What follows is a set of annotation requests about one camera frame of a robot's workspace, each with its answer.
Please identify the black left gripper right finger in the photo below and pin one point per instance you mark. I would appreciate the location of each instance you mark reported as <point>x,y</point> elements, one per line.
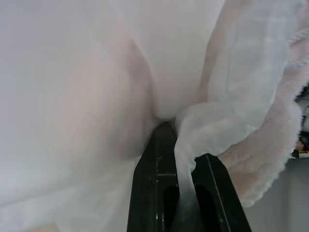
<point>217,200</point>

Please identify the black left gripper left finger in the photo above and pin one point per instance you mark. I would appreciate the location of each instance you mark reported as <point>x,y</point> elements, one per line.
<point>148,193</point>

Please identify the pink fluffy towel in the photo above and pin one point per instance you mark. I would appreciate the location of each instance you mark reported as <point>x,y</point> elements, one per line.
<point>265,157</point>

